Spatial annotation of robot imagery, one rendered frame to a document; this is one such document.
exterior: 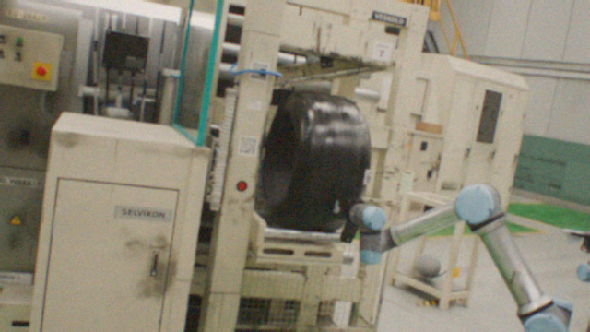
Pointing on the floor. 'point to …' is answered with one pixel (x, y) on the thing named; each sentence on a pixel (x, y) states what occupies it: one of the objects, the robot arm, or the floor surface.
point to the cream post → (241, 170)
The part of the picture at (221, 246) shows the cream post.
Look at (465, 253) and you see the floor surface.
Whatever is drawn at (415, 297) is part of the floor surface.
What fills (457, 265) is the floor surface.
